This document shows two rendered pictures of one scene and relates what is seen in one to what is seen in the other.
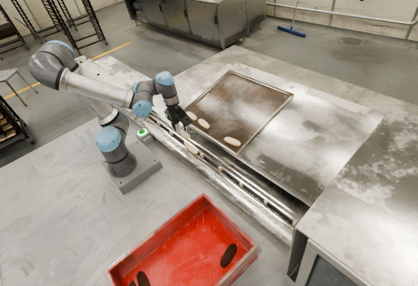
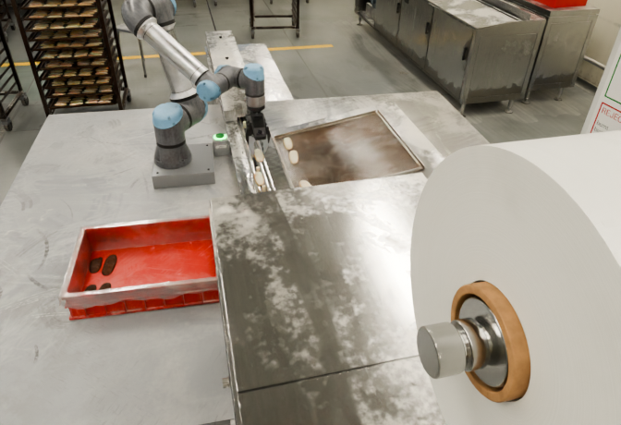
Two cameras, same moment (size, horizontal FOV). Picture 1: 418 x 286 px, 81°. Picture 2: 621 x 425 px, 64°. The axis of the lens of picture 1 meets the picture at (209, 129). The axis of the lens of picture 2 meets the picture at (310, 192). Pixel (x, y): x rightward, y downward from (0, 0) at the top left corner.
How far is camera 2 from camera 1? 0.87 m
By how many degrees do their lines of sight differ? 18
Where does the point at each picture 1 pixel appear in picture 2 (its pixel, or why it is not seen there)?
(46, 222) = (68, 177)
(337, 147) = not seen: hidden behind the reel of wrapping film
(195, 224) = (199, 246)
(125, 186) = (160, 180)
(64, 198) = (98, 166)
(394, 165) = (344, 203)
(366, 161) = (326, 192)
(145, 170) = (190, 174)
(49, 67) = (137, 10)
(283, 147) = not seen: hidden behind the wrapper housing
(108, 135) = (168, 111)
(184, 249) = (168, 260)
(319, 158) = not seen: hidden behind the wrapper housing
